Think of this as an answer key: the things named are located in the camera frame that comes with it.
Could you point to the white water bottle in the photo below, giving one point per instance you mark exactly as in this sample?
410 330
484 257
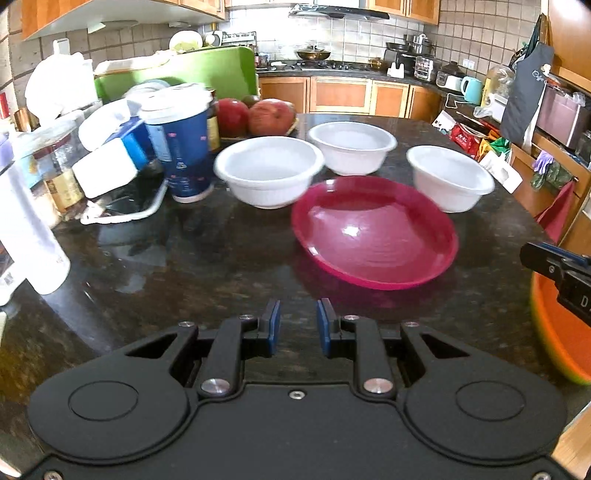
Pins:
28 240

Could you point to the range hood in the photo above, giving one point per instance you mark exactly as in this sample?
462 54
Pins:
336 12

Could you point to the white plastic tray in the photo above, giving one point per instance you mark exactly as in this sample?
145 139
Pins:
138 200

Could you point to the red snack bag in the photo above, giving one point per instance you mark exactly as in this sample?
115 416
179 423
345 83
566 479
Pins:
472 143

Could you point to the blue white tissue pack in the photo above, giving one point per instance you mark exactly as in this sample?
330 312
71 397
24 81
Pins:
116 162

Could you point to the blue paper coffee cup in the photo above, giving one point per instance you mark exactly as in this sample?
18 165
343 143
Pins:
176 121

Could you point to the green plastic plate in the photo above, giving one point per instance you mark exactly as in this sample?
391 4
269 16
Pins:
554 355

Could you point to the red apple right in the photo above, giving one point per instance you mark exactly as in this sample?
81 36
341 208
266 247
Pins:
271 117

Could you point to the red hanging cloth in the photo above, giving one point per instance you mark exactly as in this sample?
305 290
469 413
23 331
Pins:
553 218

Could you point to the white paper shopping bag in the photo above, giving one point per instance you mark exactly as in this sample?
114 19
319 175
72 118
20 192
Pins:
502 171

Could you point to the red apple left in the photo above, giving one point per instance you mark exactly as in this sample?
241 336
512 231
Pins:
232 118

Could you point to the black wok on stove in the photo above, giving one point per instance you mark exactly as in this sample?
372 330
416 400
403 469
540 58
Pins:
313 54

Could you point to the green cutting board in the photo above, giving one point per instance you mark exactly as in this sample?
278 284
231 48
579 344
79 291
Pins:
230 71

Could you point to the purple rubber glove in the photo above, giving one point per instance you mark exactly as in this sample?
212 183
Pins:
542 162

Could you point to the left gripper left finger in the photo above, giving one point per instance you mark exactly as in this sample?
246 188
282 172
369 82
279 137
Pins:
237 340

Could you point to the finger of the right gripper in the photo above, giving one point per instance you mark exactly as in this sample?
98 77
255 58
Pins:
566 269

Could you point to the dark sauce jar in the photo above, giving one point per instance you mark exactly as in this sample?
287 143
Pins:
214 142

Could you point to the teal electric kettle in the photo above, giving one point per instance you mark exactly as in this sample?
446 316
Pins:
471 89

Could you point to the red apple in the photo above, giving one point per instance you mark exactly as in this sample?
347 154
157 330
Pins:
271 117
232 118

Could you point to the magenta plastic plate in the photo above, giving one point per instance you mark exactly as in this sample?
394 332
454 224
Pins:
374 233

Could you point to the clear glass jar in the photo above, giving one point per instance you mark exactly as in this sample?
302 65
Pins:
56 149

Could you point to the white ribbed bowl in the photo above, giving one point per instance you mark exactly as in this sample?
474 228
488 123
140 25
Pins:
352 148
452 180
269 172

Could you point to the dark hanging apron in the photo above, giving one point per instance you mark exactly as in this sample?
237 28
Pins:
526 93

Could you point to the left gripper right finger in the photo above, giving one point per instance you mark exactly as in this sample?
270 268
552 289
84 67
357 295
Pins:
357 339

